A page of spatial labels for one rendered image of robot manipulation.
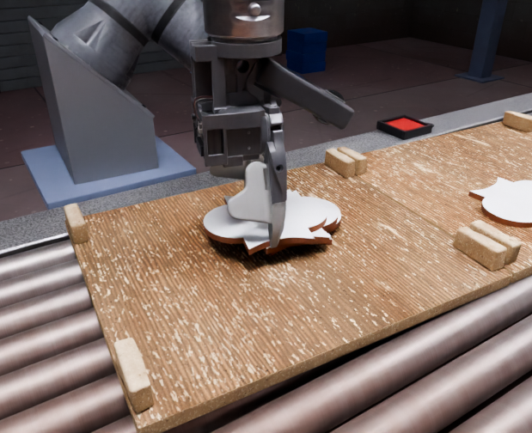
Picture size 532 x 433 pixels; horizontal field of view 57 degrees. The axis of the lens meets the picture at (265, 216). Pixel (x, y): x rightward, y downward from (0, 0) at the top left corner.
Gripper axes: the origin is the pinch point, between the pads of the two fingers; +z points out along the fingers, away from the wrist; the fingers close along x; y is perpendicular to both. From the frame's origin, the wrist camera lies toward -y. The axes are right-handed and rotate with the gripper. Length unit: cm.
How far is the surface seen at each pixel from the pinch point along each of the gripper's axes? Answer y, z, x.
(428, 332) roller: -11.3, 4.9, 17.8
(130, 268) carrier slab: 15.8, 3.3, 1.4
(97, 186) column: 20.7, 9.9, -35.2
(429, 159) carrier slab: -32.5, 3.3, -16.3
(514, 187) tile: -37.1, 2.4, -2.4
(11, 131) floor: 98, 97, -335
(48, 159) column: 30, 10, -50
